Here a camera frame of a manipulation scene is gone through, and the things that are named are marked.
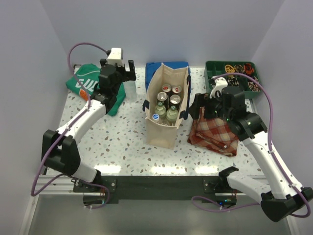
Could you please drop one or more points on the Pocari Sweat bottle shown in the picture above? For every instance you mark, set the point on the Pocari Sweat bottle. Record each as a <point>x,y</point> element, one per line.
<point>156,118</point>
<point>130,90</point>

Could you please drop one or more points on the green cap soda bottle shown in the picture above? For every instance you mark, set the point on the green cap soda bottle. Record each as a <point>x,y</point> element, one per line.
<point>172,114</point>

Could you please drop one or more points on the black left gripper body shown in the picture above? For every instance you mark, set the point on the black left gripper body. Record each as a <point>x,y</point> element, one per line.
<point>122,75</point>

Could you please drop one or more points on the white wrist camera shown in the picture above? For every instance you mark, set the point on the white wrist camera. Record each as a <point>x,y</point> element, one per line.
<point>115,57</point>
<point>218,83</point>

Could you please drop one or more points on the red tab can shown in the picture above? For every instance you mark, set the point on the red tab can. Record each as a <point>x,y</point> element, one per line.
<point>176,89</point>
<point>166,88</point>

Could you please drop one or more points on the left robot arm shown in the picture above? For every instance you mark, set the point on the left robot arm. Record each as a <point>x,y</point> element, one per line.
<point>60,148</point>

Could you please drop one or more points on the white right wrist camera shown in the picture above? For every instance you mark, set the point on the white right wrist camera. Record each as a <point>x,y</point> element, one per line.
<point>218,83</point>

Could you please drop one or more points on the folded blue cloth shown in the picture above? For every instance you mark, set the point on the folded blue cloth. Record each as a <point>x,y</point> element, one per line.
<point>152,67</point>

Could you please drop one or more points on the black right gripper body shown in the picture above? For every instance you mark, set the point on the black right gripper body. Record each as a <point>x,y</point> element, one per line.
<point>212,106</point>

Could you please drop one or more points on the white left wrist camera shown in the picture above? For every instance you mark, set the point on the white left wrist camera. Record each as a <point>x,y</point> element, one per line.
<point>115,57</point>

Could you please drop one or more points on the beige canvas tote bag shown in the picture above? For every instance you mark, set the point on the beige canvas tote bag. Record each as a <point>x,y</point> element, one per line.
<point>163,134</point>

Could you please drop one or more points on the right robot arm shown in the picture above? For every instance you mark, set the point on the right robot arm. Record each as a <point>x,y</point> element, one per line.
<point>283,195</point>

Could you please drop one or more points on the red plaid cloth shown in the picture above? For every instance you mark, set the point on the red plaid cloth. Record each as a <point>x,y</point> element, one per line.
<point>214,135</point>

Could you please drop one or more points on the black can silver tab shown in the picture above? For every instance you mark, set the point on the black can silver tab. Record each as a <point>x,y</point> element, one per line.
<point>175,99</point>

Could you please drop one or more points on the green compartment tray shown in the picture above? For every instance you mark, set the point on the green compartment tray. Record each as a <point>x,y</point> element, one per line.
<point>214,68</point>

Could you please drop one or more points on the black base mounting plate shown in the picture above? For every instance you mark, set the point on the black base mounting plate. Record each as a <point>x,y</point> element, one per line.
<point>152,188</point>

